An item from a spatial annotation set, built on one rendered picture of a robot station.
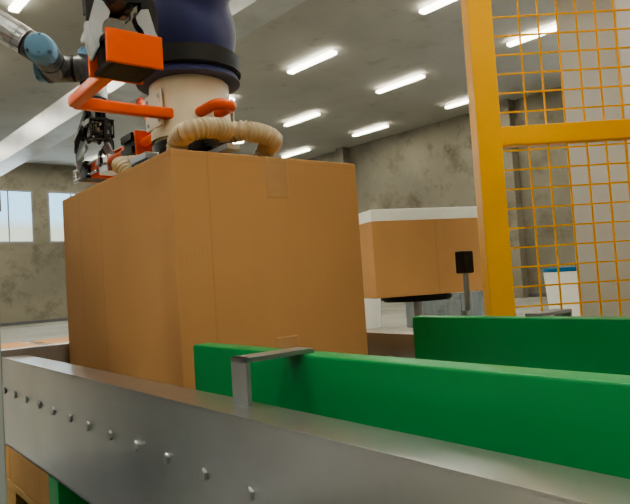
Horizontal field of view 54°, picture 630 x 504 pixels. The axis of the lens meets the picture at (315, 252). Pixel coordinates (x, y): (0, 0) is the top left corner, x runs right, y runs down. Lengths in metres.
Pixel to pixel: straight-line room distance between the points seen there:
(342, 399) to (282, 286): 0.50
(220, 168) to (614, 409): 0.78
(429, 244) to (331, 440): 2.45
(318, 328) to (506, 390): 0.69
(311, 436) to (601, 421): 0.22
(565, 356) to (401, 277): 1.89
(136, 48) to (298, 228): 0.42
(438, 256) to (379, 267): 0.30
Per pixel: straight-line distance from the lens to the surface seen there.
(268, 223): 1.12
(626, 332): 0.98
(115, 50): 0.99
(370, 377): 0.62
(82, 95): 1.19
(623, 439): 0.48
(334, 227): 1.21
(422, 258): 2.91
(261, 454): 0.60
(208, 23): 1.37
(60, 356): 1.60
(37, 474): 2.01
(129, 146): 1.60
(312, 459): 0.54
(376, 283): 2.81
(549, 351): 1.04
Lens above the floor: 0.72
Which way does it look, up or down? 3 degrees up
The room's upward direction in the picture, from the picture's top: 4 degrees counter-clockwise
